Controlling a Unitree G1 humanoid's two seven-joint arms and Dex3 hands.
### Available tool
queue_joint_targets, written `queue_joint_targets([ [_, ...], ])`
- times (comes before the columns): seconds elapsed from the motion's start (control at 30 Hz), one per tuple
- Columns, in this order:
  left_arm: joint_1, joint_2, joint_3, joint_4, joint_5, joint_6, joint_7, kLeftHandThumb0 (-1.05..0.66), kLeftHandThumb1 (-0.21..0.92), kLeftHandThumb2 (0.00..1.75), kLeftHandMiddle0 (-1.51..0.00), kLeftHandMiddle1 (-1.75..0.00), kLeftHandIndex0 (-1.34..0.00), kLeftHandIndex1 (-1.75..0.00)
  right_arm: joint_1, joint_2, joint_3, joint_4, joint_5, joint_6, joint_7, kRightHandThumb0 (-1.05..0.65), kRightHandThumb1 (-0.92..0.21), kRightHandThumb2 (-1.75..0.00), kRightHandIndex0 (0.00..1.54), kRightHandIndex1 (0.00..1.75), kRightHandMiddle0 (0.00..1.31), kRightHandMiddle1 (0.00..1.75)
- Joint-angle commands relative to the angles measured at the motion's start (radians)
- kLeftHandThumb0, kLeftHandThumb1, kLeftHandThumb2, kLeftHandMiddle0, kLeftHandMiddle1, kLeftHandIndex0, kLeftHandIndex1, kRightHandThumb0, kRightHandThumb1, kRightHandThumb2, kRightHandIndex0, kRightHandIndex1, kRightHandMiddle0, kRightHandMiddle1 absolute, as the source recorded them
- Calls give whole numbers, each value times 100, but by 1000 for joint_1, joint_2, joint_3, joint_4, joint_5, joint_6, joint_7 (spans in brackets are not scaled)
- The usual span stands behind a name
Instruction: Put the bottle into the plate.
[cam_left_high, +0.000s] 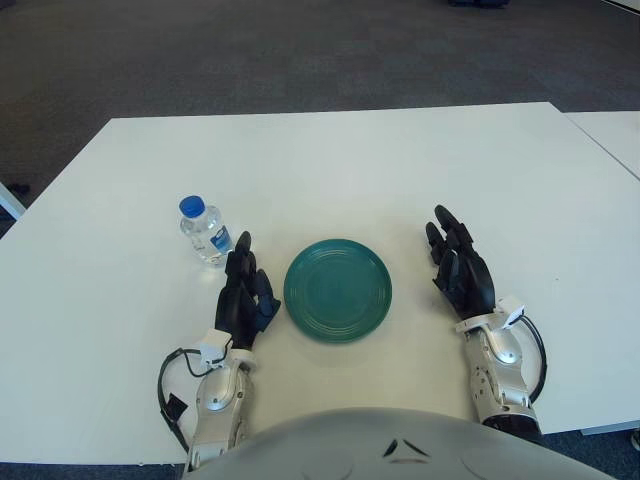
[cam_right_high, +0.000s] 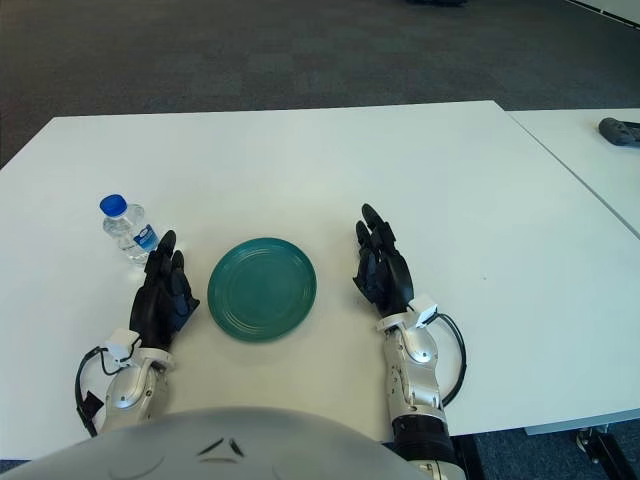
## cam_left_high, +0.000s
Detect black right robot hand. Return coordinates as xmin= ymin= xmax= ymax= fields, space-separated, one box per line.
xmin=425 ymin=204 xmax=497 ymax=321

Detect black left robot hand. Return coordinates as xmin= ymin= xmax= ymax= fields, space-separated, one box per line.
xmin=214 ymin=230 xmax=283 ymax=350

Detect clear bottle with blue cap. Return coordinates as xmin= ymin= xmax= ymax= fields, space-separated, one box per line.
xmin=178 ymin=195 xmax=236 ymax=269

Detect round green plate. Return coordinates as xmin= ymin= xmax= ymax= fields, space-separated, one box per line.
xmin=283 ymin=238 xmax=395 ymax=344

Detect white right wrist connector box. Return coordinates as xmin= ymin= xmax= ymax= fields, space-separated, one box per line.
xmin=497 ymin=295 xmax=525 ymax=330

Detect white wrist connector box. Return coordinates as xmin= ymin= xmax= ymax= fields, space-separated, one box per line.
xmin=196 ymin=329 xmax=234 ymax=366
xmin=497 ymin=295 xmax=525 ymax=330

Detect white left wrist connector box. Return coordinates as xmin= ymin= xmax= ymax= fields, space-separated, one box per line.
xmin=196 ymin=329 xmax=234 ymax=366

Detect grey robot torso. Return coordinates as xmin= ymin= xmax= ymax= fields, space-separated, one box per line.
xmin=187 ymin=407 xmax=640 ymax=480

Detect white neighbouring table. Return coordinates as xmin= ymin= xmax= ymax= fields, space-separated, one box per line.
xmin=564 ymin=110 xmax=640 ymax=181

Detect white narrow table edge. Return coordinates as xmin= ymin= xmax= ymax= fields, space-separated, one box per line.
xmin=0 ymin=179 xmax=26 ymax=221

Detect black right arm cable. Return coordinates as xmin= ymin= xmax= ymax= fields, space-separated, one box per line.
xmin=519 ymin=312 xmax=548 ymax=406

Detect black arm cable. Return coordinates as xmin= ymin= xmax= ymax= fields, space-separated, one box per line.
xmin=157 ymin=347 xmax=209 ymax=451
xmin=519 ymin=312 xmax=548 ymax=406

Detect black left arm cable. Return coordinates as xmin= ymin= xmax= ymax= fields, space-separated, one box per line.
xmin=157 ymin=347 xmax=209 ymax=451

